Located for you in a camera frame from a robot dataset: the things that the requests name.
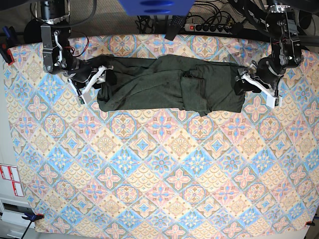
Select white power strip red switch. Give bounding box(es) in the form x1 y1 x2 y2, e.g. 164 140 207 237
184 23 230 34

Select red white labels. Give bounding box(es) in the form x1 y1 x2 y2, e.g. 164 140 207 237
0 164 24 197

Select blue clamp lower left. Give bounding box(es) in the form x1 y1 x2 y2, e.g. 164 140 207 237
21 213 45 239

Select black remote control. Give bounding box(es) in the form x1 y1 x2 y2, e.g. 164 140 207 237
164 15 186 41

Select black round stand base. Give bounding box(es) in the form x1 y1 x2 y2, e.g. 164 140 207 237
23 19 42 44

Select blue clamp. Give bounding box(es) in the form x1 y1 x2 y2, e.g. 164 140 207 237
21 213 45 239
0 26 14 66

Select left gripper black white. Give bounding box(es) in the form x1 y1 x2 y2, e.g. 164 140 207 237
233 58 283 108

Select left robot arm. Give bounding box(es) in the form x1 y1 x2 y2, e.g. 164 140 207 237
230 0 319 108

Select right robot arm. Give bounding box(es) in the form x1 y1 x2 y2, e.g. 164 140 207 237
36 0 117 105

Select dark green long-sleeve shirt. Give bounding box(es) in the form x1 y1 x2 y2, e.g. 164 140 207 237
87 55 245 116

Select patterned pastel tablecloth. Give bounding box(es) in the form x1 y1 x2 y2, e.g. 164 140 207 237
2 44 319 239

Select blue clamp upper left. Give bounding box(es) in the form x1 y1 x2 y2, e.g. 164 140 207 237
0 26 14 66

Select red clamp lower right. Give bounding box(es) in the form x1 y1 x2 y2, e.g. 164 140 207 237
306 221 316 226

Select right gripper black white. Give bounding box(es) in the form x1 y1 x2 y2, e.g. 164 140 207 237
66 58 114 105

